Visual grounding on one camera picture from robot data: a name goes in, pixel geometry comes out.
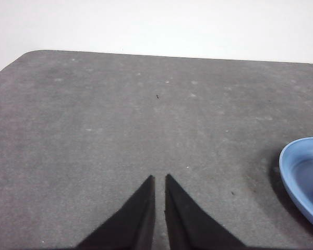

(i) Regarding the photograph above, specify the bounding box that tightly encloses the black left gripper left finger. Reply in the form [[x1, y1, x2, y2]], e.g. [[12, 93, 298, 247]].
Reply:
[[75, 174, 156, 250]]

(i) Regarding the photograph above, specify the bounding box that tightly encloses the blue plate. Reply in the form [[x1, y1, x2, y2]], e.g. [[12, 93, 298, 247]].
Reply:
[[278, 136, 313, 234]]

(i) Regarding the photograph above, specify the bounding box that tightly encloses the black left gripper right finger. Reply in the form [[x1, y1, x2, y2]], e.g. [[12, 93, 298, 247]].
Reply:
[[164, 173, 247, 250]]

